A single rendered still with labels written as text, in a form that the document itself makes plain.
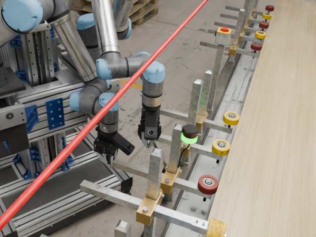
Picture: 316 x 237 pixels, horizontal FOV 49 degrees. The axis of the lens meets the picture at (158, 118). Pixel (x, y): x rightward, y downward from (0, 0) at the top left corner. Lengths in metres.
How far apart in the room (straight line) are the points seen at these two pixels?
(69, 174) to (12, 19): 1.35
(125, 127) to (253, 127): 1.60
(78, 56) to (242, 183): 0.82
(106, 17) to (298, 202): 1.00
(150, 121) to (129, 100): 2.21
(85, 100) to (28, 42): 0.55
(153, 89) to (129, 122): 1.98
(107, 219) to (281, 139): 1.25
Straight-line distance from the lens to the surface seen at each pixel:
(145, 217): 1.19
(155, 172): 1.14
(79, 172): 2.41
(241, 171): 1.50
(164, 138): 1.65
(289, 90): 2.17
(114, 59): 1.27
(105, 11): 1.37
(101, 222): 2.39
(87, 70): 1.44
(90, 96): 1.37
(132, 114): 3.29
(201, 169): 1.88
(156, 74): 1.19
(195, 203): 1.71
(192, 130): 1.32
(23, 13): 1.26
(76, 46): 1.41
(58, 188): 2.33
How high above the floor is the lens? 1.89
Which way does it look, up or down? 35 degrees down
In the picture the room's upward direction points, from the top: 5 degrees clockwise
